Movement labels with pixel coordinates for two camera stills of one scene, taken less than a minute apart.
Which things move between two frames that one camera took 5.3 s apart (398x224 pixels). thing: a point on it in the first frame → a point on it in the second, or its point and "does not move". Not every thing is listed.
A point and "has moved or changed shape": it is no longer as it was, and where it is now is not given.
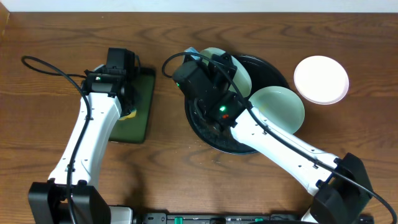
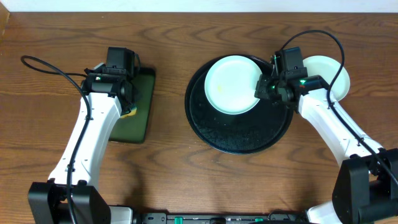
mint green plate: [242, 81] has moved or changed shape
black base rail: [165, 218] does not move
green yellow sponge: [130, 116] does not move
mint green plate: [279, 107] → [329, 68]
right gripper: [224, 64] → [263, 90]
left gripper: [131, 101] does not move
